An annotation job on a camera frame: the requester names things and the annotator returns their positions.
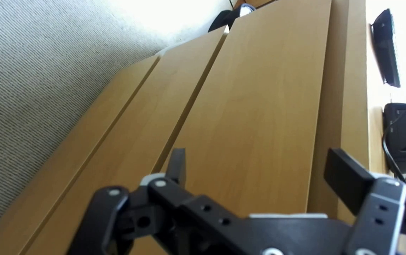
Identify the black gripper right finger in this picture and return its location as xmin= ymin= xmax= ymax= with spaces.
xmin=322 ymin=147 xmax=406 ymax=255

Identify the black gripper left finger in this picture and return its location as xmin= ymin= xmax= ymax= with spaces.
xmin=66 ymin=147 xmax=200 ymax=255

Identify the wooden dresser drawer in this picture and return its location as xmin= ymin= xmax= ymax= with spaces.
xmin=151 ymin=0 xmax=333 ymax=218
xmin=0 ymin=55 xmax=159 ymax=255
xmin=23 ymin=27 xmax=229 ymax=255

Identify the wooden dresser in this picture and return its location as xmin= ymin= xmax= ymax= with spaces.
xmin=0 ymin=0 xmax=387 ymax=255

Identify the black TV remote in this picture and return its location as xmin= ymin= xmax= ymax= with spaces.
xmin=369 ymin=7 xmax=401 ymax=89

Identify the black trash can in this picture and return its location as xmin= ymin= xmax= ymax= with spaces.
xmin=206 ymin=1 xmax=257 ymax=34

